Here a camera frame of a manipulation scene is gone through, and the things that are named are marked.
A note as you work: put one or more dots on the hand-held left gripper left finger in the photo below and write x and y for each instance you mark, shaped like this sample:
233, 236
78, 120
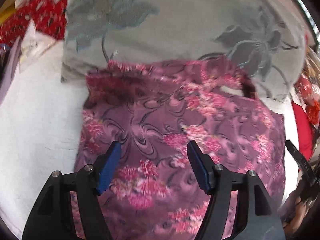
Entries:
110, 165

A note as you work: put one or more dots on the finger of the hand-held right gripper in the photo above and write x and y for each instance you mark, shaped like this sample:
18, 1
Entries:
296, 155

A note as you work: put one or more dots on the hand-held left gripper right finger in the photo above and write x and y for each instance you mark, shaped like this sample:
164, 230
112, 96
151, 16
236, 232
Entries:
200, 165

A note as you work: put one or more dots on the purple pink floral shirt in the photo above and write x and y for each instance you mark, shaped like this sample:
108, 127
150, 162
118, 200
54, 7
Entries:
155, 120

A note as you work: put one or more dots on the plain red cloth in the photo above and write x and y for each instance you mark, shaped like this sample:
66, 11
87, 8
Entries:
301, 125

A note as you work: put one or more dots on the doll in clear plastic bag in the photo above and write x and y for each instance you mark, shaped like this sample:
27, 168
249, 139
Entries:
307, 90

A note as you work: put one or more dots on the white quilted bed cover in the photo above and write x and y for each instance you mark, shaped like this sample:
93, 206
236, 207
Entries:
42, 120

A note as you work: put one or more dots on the lavender paper sheet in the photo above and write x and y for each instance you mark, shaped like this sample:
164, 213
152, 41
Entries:
10, 67

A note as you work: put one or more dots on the grey floral pillow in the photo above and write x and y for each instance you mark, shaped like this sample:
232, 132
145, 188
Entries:
180, 25

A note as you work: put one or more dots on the white papers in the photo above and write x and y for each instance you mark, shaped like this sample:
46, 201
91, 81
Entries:
32, 42

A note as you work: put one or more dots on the red floral blanket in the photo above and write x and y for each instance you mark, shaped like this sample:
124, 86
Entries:
47, 12

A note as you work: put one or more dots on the yellow box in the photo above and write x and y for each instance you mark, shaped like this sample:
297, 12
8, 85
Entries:
5, 15

